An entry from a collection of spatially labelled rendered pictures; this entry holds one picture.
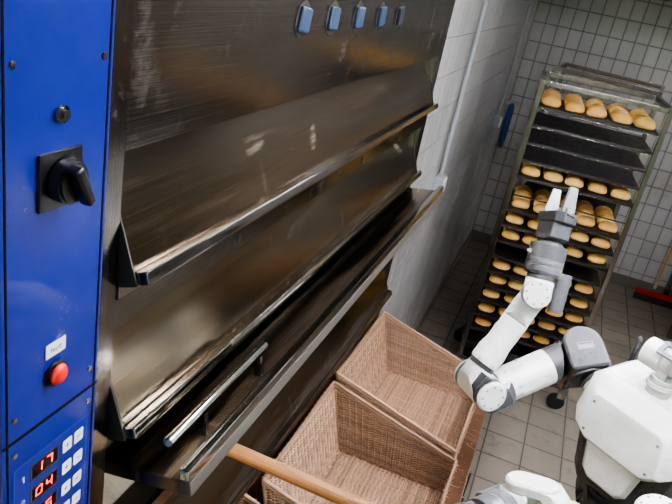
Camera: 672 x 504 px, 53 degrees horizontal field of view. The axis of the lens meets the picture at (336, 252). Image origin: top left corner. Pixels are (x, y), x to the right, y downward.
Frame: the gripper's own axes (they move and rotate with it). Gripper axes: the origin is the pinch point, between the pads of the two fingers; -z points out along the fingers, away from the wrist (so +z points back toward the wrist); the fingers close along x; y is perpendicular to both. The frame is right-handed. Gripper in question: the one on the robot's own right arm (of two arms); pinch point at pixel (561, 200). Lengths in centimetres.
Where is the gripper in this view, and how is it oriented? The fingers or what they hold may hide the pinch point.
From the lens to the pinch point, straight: 170.4
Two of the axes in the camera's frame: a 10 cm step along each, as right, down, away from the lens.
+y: -9.5, -2.6, -1.7
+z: -2.7, 9.6, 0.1
